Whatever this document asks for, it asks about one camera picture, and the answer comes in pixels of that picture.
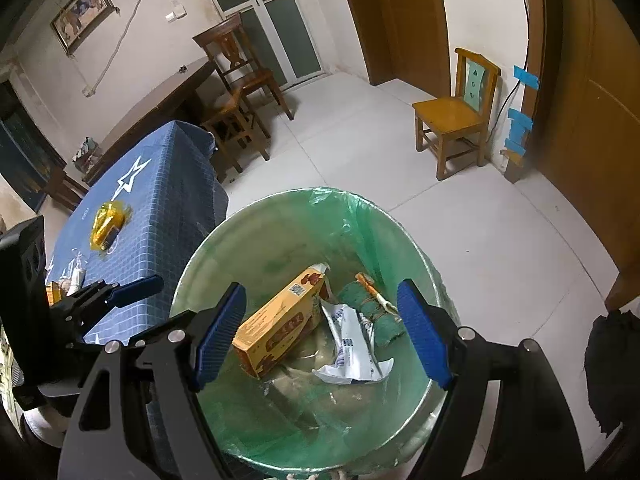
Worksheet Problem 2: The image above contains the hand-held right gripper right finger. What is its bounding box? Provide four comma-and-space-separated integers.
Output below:
396, 279, 586, 480

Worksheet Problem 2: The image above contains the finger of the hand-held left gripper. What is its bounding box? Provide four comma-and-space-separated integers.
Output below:
75, 310, 200, 348
50, 275, 166, 328

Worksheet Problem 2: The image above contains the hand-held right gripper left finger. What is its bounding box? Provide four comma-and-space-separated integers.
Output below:
57, 281, 248, 480

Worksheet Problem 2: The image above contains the green scouring pad pack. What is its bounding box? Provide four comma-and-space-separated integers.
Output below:
332, 272, 406, 348

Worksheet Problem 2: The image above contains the orange cardboard box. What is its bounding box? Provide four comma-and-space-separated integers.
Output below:
232, 268, 328, 380

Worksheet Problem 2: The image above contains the white and blue plastic wrapper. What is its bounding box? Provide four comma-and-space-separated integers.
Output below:
312, 302, 396, 386

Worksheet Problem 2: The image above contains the green-lined trash bin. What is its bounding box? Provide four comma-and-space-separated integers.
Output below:
170, 187, 461, 476

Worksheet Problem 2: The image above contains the yellow plastic bag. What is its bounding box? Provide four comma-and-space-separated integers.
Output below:
90, 200, 133, 253

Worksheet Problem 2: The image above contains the blue star-print tablecloth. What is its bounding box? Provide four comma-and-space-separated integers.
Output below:
42, 120, 231, 346

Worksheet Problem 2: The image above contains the dark wooden chair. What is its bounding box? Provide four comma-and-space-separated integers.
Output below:
200, 87, 273, 183
192, 12, 296, 121
42, 165, 91, 216

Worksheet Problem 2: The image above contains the black bag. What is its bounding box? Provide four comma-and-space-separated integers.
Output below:
71, 136, 103, 173

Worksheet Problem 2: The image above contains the dark window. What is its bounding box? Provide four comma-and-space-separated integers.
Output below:
0, 80, 68, 211

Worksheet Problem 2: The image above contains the dark wooden dining table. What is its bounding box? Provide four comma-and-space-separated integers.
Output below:
82, 55, 218, 186

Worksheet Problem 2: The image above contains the dark cloth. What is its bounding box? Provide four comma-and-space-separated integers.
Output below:
585, 310, 640, 438

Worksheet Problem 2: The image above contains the small light wooden chair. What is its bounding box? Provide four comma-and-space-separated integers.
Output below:
412, 47, 502, 181

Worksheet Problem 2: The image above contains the blue tape strip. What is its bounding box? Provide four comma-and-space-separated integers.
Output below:
502, 107, 535, 153
512, 65, 542, 90

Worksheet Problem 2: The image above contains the wooden door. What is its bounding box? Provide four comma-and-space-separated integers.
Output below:
520, 0, 640, 311
332, 0, 451, 93

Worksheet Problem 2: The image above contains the frosted glass door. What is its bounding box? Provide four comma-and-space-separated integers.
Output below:
192, 0, 326, 92

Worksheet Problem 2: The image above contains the white wall cable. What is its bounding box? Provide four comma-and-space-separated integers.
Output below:
82, 0, 163, 98

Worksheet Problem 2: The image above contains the framed wall picture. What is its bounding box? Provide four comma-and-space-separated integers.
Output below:
50, 0, 115, 56

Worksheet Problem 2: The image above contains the black cable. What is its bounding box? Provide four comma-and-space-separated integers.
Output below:
482, 0, 532, 163

